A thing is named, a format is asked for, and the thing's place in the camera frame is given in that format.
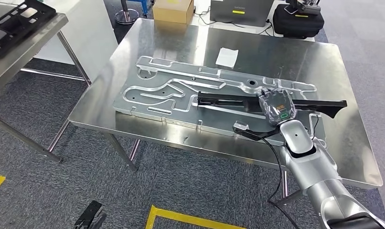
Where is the black plastic plate part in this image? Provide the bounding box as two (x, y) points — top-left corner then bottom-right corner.
(197, 91), (348, 119)
(0, 0), (58, 60)

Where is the stainless steel workbench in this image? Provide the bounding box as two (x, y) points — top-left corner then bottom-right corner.
(68, 18), (384, 206)
(0, 12), (93, 164)

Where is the aluminium fixture plate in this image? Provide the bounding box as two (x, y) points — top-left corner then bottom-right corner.
(112, 56), (328, 147)

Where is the white paper sheet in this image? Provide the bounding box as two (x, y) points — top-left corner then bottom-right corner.
(215, 47), (239, 69)

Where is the cardboard box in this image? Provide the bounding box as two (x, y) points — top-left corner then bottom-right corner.
(152, 0), (195, 25)

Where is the grey equipment case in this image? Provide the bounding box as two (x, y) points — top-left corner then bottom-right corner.
(210, 0), (275, 28)

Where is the stanchion with chrome base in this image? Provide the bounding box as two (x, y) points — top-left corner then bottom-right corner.
(115, 0), (140, 25)

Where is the white partition panel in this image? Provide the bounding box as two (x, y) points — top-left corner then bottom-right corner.
(34, 0), (119, 82)

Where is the black bag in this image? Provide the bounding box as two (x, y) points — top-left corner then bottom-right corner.
(272, 3), (325, 40)

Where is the black device on bag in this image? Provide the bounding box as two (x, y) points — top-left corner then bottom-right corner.
(284, 0), (321, 16)

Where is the black power cable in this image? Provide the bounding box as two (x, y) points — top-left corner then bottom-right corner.
(194, 5), (214, 26)
(259, 19), (275, 35)

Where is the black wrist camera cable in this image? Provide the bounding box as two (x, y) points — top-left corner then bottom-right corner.
(235, 126), (302, 229)

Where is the blue metal frame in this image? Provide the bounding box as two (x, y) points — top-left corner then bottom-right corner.
(138, 0), (155, 18)

